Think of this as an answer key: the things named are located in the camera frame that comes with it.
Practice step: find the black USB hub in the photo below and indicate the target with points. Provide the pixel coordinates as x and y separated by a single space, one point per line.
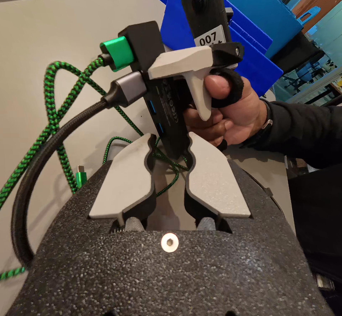
160 54

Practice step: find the person's right forearm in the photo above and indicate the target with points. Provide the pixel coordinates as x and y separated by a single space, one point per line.
307 129

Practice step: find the grey desk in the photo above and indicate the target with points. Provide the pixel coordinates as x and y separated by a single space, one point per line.
53 41

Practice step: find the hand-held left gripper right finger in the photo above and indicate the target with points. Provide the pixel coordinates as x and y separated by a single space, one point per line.
216 182

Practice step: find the person's black clothing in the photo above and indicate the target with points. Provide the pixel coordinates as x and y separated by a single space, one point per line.
320 214

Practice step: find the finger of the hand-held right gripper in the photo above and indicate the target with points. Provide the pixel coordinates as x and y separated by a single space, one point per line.
176 63

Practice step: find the person's right hand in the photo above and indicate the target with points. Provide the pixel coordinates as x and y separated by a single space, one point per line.
240 123

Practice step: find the dark wristband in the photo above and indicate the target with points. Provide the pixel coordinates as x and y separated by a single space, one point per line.
267 115

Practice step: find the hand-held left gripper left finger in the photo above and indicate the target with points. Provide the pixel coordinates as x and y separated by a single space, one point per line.
125 182

